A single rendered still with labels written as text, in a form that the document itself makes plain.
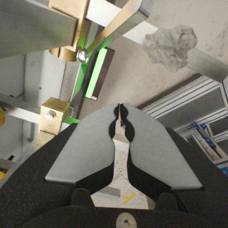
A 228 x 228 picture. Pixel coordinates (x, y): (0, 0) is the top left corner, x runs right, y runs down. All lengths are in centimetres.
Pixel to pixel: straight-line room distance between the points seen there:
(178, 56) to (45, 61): 44
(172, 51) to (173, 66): 3
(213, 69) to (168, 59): 9
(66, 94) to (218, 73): 40
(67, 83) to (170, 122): 92
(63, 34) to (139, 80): 101
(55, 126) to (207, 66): 34
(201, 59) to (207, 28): 99
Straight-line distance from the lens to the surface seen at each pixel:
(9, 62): 53
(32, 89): 61
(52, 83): 56
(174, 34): 24
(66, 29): 20
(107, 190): 56
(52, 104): 33
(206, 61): 28
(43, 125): 35
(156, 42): 23
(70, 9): 24
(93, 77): 42
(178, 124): 121
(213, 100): 121
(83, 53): 25
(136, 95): 120
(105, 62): 40
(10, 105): 38
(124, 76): 114
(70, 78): 44
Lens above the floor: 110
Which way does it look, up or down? 59 degrees down
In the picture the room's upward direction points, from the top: 177 degrees counter-clockwise
